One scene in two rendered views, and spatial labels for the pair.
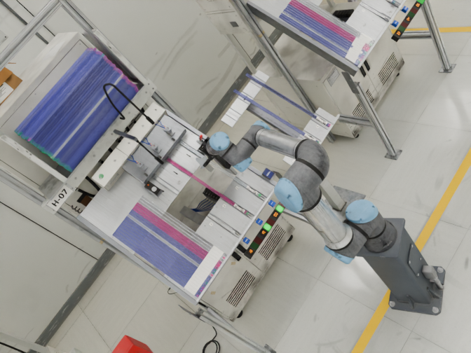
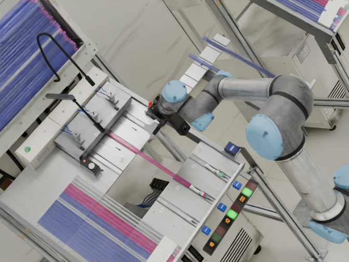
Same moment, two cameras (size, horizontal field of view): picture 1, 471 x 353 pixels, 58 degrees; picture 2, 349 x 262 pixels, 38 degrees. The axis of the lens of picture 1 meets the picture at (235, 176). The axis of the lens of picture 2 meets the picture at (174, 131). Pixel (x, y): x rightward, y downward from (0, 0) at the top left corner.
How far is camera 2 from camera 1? 33 cm
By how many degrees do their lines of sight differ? 11
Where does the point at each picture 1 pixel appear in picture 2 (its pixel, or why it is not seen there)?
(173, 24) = (116, 14)
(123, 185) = (54, 164)
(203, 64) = (149, 60)
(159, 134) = (99, 103)
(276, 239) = (241, 248)
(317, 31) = not seen: outside the picture
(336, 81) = (306, 58)
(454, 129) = not seen: outside the picture
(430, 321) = not seen: outside the picture
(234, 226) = (190, 212)
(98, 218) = (21, 202)
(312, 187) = (293, 124)
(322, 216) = (307, 168)
